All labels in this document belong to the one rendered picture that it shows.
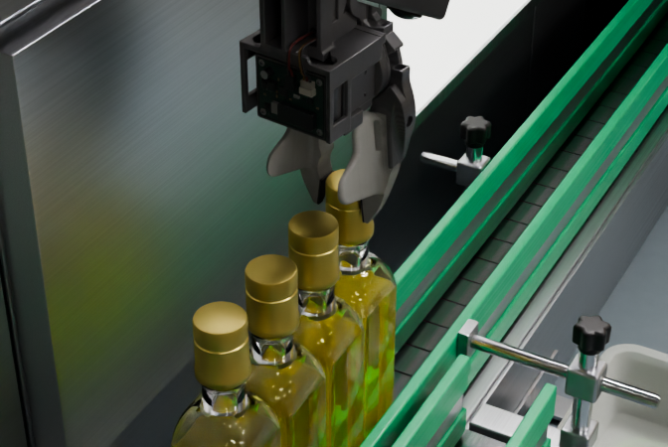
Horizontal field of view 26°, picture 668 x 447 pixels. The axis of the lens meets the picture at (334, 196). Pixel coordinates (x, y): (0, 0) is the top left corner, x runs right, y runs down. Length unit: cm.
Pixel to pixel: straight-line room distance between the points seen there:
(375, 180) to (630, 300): 68
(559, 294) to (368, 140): 48
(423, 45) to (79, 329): 55
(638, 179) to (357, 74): 71
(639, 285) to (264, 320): 77
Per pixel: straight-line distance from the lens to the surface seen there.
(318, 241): 96
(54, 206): 93
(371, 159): 97
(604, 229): 149
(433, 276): 133
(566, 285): 141
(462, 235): 138
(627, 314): 159
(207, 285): 113
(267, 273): 92
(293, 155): 99
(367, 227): 102
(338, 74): 89
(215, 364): 89
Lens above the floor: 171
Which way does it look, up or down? 33 degrees down
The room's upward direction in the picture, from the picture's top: straight up
